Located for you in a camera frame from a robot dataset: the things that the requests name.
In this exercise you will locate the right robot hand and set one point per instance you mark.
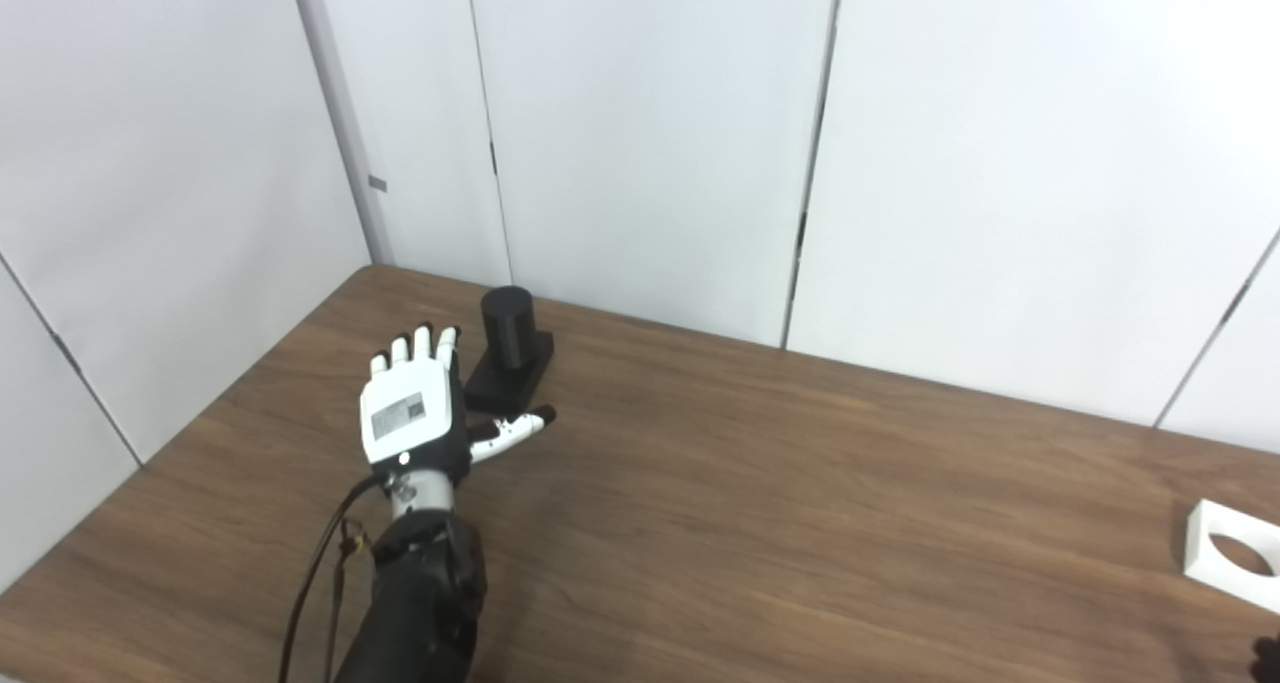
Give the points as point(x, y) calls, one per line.
point(1268, 658)

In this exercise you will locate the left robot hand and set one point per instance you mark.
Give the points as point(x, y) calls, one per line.
point(420, 413)

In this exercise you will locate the white square piece with hole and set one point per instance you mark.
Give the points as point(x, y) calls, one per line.
point(1232, 555)

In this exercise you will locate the black peg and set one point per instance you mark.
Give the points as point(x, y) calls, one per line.
point(510, 348)

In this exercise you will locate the grey wall post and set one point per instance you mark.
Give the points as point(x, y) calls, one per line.
point(340, 113)

